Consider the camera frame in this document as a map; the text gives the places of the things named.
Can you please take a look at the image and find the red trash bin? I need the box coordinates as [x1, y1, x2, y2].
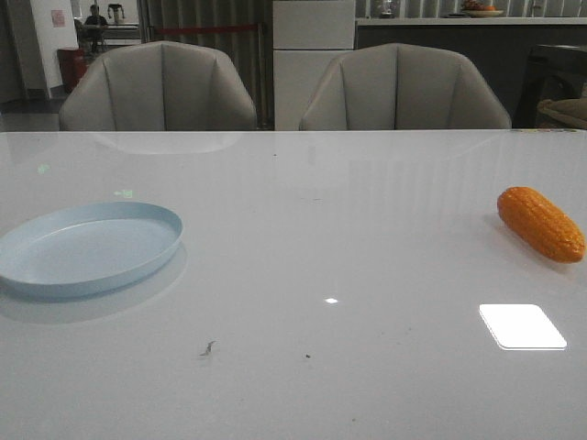
[57, 48, 87, 93]

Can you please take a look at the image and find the seated person in black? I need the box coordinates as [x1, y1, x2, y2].
[83, 5, 107, 54]

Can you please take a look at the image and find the dark wooden chair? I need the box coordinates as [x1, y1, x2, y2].
[513, 45, 586, 128]

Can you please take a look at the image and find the dark grey counter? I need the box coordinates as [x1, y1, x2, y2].
[355, 17, 586, 127]

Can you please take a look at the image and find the red barrier belt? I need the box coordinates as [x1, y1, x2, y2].
[154, 23, 259, 36]

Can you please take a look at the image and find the orange plastic corn cob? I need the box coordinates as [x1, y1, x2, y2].
[496, 187, 586, 264]

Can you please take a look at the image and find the fruit bowl on counter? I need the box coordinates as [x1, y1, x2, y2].
[461, 0, 504, 18]

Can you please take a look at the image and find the light blue round plate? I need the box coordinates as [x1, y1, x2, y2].
[1, 202, 183, 300]

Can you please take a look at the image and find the right grey upholstered chair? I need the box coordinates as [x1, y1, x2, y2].
[299, 43, 511, 131]

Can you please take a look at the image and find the grey upholstered chair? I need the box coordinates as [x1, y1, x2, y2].
[299, 43, 511, 131]
[59, 41, 257, 131]

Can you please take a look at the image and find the left grey upholstered chair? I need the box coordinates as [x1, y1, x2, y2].
[59, 41, 257, 131]

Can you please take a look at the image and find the white cabinet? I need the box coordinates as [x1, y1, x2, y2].
[272, 1, 355, 131]

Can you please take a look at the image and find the beige seat cushion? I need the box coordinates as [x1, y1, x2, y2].
[537, 97, 586, 129]

